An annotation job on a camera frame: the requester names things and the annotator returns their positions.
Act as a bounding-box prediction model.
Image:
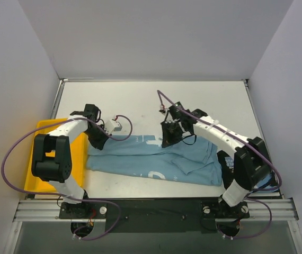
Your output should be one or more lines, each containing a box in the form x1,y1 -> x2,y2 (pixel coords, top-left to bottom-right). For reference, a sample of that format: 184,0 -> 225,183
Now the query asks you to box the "yellow plastic tray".
24,119 -> 88,198

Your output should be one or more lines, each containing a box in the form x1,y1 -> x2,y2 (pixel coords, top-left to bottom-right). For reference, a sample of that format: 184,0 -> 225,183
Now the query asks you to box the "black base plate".
59,197 -> 250,233

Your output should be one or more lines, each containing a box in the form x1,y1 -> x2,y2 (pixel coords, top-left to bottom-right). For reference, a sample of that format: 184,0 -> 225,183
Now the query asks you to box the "aluminium frame rail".
13,199 -> 299,222

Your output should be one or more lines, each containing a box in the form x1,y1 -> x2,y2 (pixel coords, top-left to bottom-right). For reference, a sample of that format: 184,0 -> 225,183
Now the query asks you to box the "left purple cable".
2,114 -> 133,241

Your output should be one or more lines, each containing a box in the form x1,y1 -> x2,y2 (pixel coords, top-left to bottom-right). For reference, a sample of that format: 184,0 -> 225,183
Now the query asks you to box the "black printed t-shirt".
217,150 -> 278,193

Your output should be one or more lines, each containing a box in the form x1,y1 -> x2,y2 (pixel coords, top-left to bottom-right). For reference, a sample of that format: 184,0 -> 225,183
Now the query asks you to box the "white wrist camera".
104,115 -> 122,135
159,104 -> 169,115

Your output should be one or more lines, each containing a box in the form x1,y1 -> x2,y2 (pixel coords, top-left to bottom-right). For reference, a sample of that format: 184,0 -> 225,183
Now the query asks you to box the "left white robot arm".
31,104 -> 109,218

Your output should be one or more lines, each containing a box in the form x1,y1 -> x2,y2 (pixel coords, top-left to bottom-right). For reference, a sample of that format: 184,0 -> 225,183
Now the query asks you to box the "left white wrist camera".
104,115 -> 122,135

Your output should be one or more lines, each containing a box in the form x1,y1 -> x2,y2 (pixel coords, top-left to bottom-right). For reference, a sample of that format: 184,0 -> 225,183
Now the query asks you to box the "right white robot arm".
159,102 -> 272,216

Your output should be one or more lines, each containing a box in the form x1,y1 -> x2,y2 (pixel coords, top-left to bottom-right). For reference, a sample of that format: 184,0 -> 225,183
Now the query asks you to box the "light blue t-shirt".
86,135 -> 222,186

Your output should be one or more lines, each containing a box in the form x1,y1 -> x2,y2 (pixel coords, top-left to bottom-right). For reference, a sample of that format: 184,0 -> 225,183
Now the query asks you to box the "purple cable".
156,89 -> 283,239
2,114 -> 133,241

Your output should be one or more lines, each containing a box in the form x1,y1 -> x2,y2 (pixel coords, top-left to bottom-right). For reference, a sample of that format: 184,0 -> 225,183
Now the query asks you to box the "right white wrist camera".
159,104 -> 169,115

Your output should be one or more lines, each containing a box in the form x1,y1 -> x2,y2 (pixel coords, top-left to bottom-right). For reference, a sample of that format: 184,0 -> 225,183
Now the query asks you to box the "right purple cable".
156,89 -> 283,239

